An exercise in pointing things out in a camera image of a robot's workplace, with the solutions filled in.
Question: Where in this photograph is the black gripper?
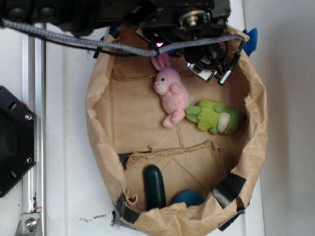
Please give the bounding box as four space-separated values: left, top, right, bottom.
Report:
136 0 233 80

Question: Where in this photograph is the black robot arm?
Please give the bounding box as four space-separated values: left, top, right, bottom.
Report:
0 0 240 84

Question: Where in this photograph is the blue tape right piece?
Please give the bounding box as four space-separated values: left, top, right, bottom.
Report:
243 28 258 56

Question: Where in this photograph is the pink plush bunny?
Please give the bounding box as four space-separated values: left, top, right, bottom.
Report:
150 54 190 128

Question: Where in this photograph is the green plush frog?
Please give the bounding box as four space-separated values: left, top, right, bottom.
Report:
185 99 243 135

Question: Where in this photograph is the brown paper bag container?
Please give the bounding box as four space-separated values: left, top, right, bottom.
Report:
85 22 268 236

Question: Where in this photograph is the dark green cucumber toy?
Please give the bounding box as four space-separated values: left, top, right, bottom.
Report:
144 165 166 210

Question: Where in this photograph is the blue round toy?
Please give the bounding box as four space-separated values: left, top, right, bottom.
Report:
173 190 204 207

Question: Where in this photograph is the grey braided cable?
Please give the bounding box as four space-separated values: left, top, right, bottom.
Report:
0 18 247 86

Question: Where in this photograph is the aluminium extrusion rail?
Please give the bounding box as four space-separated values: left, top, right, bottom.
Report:
16 34 46 236

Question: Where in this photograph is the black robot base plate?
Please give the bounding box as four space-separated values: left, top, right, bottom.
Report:
0 86 36 197

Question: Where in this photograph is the metal corner bracket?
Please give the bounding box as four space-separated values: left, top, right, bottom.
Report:
15 212 40 236

